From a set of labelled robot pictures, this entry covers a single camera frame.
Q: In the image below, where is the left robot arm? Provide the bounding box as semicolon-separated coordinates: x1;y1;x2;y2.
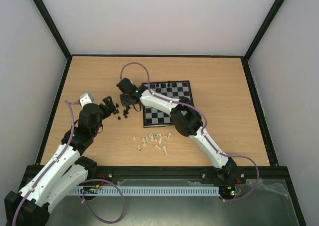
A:
4;93;116;226

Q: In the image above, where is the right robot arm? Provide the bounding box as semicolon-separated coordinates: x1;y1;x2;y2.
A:
117;78;237;183

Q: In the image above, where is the black grey chessboard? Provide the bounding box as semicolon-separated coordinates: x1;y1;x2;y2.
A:
143;80;193;128

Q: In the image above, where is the clear plastic sheet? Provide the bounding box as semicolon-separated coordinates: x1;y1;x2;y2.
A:
242;179;292;202

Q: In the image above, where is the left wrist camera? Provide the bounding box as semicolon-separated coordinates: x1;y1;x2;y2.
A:
79;93;94;107

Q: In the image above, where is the black aluminium frame rail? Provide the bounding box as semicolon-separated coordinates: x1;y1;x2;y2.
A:
93;166;290;182

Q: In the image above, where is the light blue cable duct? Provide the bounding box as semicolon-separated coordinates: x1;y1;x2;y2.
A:
85;186;220;197

